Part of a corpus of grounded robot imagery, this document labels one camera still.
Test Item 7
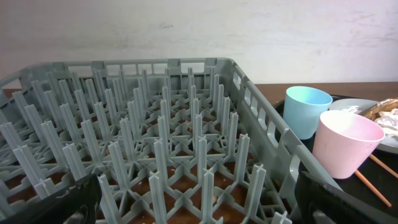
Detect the pink plastic cup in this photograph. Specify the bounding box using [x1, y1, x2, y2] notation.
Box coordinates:
[312, 110, 385, 179]

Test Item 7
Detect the wooden chopstick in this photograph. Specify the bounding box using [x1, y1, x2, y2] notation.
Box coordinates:
[369, 154, 398, 178]
[354, 170, 392, 207]

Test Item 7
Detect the round black tray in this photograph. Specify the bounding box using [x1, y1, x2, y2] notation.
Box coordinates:
[274, 95, 397, 218]

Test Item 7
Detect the left wooden chopstick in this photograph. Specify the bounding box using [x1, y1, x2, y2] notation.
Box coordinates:
[354, 170, 392, 207]

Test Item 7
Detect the right wooden chopstick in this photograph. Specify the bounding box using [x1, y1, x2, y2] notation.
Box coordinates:
[369, 154, 398, 178]

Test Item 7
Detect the gold snack wrapper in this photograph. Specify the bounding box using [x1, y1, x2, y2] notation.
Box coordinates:
[359, 98, 397, 121]

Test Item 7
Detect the white tissue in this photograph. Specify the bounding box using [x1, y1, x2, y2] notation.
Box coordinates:
[374, 108, 397, 138]

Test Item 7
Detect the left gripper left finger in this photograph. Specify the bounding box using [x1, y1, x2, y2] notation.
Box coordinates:
[1, 174, 102, 224]

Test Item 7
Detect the grey dishwasher rack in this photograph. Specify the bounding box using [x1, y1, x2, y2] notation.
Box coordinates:
[1, 58, 334, 223]

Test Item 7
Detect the blue plastic cup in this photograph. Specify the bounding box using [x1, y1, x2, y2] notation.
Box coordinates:
[283, 86, 333, 140]

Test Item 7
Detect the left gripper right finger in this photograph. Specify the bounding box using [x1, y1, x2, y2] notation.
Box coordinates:
[295, 171, 397, 224]

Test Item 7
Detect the pale green plate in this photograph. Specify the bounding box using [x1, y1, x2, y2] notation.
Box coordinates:
[330, 98, 397, 154]

